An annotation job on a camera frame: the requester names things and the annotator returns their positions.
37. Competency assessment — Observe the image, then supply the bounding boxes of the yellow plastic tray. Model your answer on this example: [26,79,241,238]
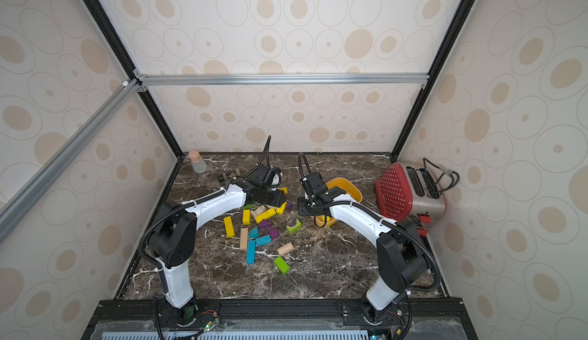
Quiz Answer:
[314,177,364,228]

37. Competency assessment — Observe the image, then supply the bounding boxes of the natural wood arch block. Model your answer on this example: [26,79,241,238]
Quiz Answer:
[251,205,267,217]

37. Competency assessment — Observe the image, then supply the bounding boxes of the long speckled yellow block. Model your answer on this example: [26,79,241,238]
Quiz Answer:
[255,208,277,225]

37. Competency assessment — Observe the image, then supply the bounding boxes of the yellow block upright centre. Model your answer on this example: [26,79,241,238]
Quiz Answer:
[276,202,287,215]

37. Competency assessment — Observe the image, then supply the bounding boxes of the green rainbow arch block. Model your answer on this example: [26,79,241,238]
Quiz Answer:
[286,219,302,234]

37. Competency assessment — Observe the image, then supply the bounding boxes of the purple triangle block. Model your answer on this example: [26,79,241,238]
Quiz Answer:
[257,220,273,230]

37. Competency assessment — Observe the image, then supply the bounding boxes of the teal block left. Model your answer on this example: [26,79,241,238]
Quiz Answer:
[248,227,260,240]

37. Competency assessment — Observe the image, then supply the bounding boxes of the yellow block left short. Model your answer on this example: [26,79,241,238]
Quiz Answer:
[224,217,235,238]

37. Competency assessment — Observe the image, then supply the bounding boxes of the purple cube block near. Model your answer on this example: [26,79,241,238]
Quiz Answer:
[269,229,280,240]

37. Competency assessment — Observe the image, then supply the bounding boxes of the long natural wood block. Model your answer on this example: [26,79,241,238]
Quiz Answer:
[239,228,249,251]

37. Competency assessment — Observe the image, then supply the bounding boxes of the teal block right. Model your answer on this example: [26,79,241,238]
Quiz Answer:
[255,235,272,247]

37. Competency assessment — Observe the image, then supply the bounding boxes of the natural wood cylinder block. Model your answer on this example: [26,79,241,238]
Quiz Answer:
[277,242,294,256]

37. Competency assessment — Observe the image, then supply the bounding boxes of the clear bottle pink cap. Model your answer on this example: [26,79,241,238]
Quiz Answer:
[188,150,208,174]

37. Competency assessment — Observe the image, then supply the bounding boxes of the long teal block front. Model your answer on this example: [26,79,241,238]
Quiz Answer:
[246,240,257,265]

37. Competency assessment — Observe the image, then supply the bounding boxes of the green block front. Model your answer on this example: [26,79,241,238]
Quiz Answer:
[273,257,290,274]

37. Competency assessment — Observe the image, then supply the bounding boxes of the red polka dot toaster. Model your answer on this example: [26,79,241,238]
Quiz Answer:
[375,162,447,236]

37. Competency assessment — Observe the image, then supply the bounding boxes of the aluminium frame bar back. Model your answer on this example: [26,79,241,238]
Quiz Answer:
[139,73,429,86]

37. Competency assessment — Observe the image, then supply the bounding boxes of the aluminium frame bar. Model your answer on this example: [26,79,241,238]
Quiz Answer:
[1,79,139,240]
[139,73,429,86]

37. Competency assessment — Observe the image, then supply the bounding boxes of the aluminium frame bar left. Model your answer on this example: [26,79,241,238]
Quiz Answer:
[1,79,139,240]

